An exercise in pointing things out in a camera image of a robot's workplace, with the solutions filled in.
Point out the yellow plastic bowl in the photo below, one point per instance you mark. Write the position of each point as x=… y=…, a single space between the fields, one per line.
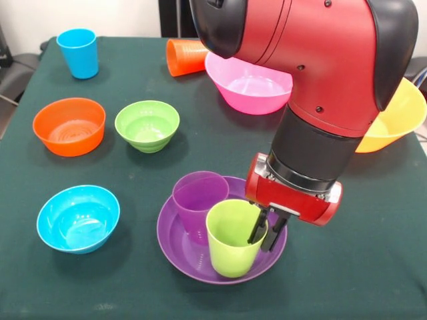
x=397 y=123

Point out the black chair armrest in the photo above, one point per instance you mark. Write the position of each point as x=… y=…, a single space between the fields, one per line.
x=421 y=70

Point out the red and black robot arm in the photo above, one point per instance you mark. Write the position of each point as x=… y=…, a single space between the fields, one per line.
x=317 y=66

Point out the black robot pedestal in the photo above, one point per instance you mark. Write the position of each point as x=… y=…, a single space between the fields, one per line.
x=177 y=16

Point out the dark green tablecloth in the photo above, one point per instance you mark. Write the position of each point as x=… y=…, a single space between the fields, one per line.
x=100 y=293

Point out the orange plastic cup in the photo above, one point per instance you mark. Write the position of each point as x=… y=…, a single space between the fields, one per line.
x=183 y=60

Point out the blue plastic bowl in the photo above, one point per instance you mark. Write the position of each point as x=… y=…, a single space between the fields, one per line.
x=76 y=216

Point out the grey chair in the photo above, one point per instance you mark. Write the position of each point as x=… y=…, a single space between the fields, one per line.
x=16 y=80

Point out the lime green plastic cup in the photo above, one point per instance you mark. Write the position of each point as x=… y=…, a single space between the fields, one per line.
x=230 y=260

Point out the purple plastic cup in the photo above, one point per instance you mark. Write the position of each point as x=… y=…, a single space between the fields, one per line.
x=193 y=203

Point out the orange plastic bowl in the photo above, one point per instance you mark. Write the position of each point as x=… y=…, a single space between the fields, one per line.
x=70 y=143

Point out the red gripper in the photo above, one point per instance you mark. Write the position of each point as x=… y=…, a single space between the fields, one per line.
x=290 y=203

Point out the blue plastic cup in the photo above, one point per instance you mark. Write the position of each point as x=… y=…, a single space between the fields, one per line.
x=80 y=56

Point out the green plastic bowl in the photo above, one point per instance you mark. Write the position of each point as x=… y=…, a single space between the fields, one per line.
x=146 y=140

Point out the purple plastic bowl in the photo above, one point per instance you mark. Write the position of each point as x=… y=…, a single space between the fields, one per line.
x=180 y=253

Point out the pink plastic bowl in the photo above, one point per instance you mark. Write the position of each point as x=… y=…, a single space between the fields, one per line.
x=253 y=100

